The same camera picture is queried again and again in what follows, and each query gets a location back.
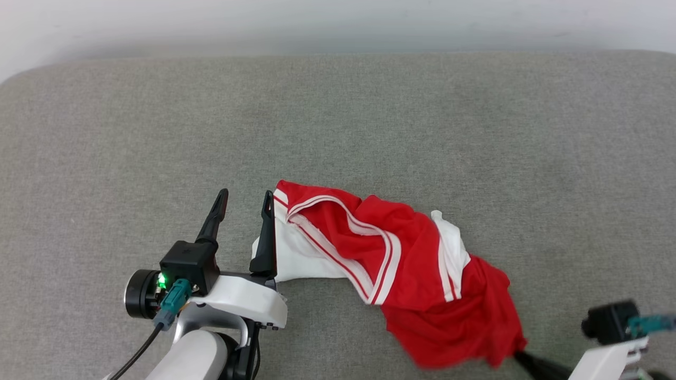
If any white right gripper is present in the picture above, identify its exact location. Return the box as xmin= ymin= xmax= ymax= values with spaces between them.
xmin=512 ymin=336 xmax=651 ymax=380

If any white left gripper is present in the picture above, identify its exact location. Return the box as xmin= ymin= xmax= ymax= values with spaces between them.
xmin=182 ymin=188 xmax=289 ymax=344

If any red and white shirt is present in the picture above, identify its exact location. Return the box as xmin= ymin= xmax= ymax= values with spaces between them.
xmin=251 ymin=180 xmax=529 ymax=369

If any black cylindrical motor housing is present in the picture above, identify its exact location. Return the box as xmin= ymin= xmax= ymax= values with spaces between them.
xmin=124 ymin=269 xmax=162 ymax=320

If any black cable with teal plug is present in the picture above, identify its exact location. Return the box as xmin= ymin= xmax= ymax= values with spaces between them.
xmin=627 ymin=313 xmax=676 ymax=339
xmin=108 ymin=279 xmax=192 ymax=380

